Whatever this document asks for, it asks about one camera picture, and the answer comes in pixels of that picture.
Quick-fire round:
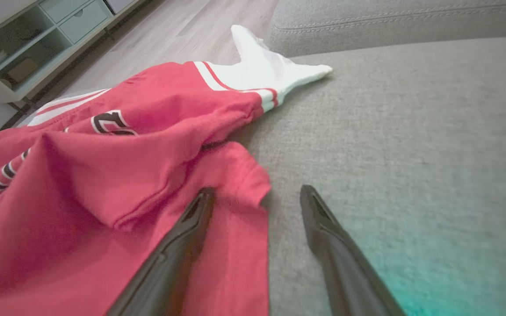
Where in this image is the pale shelf cabinet with drawers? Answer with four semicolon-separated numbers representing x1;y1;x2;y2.
0;0;148;104

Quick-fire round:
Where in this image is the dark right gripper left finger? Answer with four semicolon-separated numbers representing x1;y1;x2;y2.
106;188;216;316

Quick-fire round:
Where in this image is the brown item on shelf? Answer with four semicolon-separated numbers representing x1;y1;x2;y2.
6;58;39;85

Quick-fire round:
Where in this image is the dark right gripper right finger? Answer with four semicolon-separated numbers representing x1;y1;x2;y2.
300;184;407;316

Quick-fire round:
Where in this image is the red shirt with white sleeves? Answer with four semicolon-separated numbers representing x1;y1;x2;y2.
0;24;333;316

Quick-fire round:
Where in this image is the grey fabric sofa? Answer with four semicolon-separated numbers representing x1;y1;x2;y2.
16;0;506;316

